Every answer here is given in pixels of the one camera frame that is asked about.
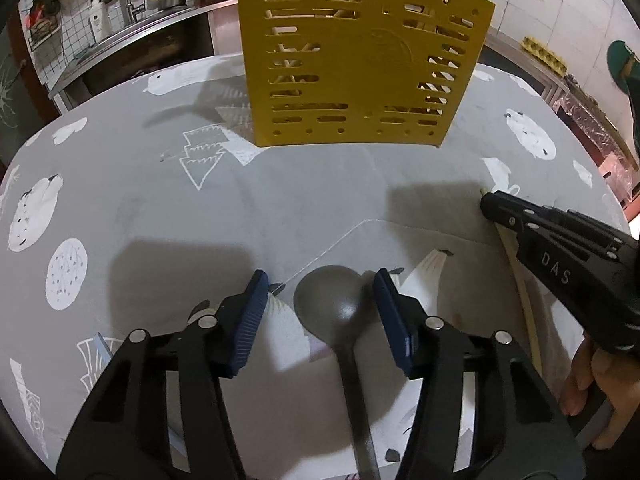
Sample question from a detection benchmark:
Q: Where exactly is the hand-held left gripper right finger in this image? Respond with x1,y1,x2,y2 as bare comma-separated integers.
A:
374,268,587,480

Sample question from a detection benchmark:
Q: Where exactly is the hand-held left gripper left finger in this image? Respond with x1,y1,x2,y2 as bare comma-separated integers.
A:
54,268,269,480

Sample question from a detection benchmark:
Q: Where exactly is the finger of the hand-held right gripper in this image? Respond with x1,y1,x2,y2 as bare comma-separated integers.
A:
480,190,638,261

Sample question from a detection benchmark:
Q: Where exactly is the dark grey spoon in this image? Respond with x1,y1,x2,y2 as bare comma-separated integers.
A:
293,264,382,480

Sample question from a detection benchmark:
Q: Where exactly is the wooden chopstick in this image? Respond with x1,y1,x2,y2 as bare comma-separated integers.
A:
478,187,544,377

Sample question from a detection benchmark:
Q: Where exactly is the yellow slotted utensil holder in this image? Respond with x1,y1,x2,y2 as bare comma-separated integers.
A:
234,0,496,150

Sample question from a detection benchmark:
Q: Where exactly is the person's right hand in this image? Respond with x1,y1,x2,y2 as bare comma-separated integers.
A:
557,336,640,451

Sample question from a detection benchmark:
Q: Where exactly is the plastic covered side table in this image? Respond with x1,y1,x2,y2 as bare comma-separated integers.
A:
549,74,640,207

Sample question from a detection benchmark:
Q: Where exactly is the grey polar bear tablecloth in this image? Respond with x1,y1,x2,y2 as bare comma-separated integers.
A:
0,52,636,480

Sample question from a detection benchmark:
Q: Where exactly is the yellow egg tray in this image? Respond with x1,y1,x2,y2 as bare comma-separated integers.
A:
519,34,569,74

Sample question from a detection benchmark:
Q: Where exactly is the steel sink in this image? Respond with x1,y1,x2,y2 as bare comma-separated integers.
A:
49,0,242,97

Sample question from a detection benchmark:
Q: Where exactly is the white soap bottle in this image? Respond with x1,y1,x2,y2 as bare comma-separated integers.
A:
88,2,109,42

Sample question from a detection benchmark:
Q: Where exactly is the red and black hanging item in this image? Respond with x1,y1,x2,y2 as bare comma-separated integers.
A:
24,0,62,42

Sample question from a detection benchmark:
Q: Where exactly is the round green wall board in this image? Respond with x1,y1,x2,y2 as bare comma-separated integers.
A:
606,39,640,97

